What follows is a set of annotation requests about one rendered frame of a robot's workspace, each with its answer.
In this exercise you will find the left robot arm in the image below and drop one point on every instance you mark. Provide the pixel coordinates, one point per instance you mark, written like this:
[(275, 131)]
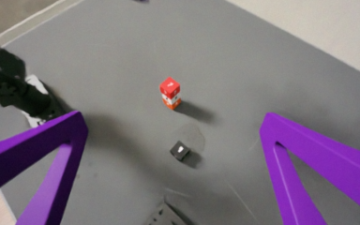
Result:
[(37, 107)]

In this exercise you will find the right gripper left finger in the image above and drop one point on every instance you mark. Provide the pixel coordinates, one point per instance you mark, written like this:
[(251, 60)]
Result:
[(18, 153)]

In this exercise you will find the red block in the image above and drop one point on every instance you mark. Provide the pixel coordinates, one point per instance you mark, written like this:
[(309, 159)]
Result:
[(169, 88)]

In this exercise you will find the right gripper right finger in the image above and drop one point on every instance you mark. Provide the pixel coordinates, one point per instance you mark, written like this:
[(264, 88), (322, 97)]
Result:
[(336, 162)]

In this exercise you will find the orange block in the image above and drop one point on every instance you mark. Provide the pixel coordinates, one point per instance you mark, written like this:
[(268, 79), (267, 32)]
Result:
[(171, 106)]

